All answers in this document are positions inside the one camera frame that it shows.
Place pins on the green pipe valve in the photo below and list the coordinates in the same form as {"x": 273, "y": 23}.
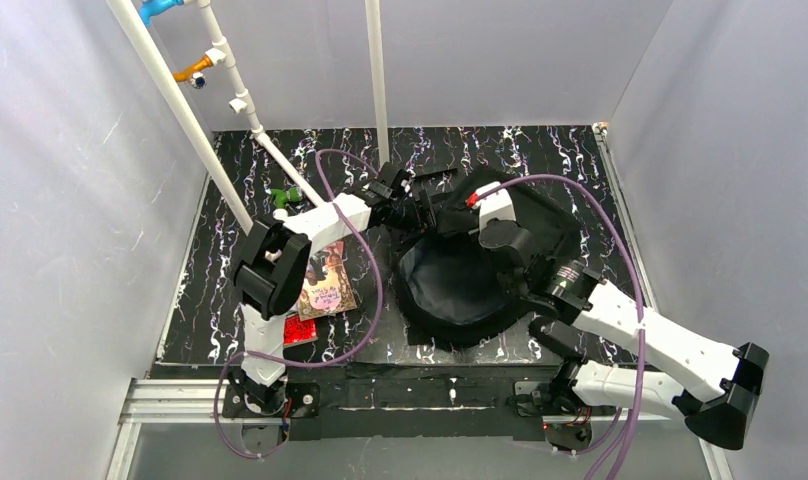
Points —
{"x": 280, "y": 198}

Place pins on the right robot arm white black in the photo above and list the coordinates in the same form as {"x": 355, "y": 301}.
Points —
{"x": 714, "y": 387}

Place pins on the orange pipe valve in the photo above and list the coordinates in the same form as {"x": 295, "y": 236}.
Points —
{"x": 193, "y": 75}

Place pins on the black student backpack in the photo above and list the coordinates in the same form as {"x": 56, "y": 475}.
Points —
{"x": 446, "y": 288}

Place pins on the pink comic book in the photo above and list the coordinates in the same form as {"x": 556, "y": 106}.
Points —
{"x": 330, "y": 255}

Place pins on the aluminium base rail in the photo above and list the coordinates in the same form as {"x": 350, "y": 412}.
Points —
{"x": 172, "y": 429}

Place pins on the blue pipe valve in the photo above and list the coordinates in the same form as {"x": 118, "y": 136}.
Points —
{"x": 152, "y": 8}

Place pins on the black mounting base plate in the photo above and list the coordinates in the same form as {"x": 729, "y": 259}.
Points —
{"x": 398, "y": 401}

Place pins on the brown illustrated book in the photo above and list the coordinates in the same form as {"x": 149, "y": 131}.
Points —
{"x": 325, "y": 292}

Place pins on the red patterned book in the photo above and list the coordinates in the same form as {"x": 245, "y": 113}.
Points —
{"x": 298, "y": 332}

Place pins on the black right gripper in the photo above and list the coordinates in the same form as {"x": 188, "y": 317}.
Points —
{"x": 512, "y": 244}

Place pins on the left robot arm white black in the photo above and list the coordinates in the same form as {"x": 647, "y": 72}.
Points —
{"x": 270, "y": 269}

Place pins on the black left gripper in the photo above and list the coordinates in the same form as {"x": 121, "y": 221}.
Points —
{"x": 416, "y": 204}

